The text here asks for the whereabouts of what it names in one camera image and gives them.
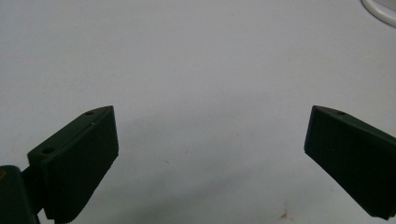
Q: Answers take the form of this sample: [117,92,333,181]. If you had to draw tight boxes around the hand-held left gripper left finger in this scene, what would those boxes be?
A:
[21,105,120,224]

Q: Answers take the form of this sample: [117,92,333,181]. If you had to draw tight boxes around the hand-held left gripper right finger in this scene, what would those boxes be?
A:
[304,105,396,220]

